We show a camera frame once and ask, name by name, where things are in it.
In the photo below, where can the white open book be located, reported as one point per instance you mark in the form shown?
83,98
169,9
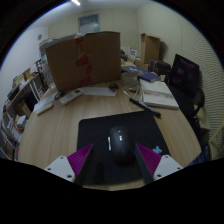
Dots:
158,95

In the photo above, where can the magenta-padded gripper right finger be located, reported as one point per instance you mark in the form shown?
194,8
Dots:
166,166

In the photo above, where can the blue book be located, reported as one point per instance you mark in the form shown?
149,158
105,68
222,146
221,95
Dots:
149,77

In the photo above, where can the wide white remote control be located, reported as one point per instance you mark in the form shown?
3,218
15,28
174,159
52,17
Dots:
71,96

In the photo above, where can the wooden side desk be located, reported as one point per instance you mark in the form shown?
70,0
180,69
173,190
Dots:
23,90

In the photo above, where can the large brown cardboard box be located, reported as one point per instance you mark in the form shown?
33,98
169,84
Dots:
83,60

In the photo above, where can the black mouse pad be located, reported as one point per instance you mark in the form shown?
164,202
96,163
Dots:
96,133

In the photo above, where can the clear plastic jar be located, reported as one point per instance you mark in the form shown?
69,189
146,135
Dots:
48,76

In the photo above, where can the black eyeglasses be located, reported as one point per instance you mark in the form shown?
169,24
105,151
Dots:
59,95

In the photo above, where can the door with frosted window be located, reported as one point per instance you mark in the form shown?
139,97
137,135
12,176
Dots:
89,23

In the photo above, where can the black computer mouse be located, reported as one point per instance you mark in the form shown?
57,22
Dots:
120,143

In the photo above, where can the open tall cardboard box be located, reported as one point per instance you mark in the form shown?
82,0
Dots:
150,48

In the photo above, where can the ceiling light strip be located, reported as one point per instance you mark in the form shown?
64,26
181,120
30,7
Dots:
75,2

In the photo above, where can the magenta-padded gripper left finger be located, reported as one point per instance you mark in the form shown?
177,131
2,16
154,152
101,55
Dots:
61,166

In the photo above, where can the shelf unit with books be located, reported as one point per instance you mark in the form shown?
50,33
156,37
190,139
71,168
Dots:
10,133

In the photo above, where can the printed white paper sheet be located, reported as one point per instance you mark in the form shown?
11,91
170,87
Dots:
46,100

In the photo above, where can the black marker pen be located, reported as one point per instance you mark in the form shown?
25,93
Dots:
145,107

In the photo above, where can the plain white paper sheet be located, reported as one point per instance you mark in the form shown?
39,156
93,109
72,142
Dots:
98,91

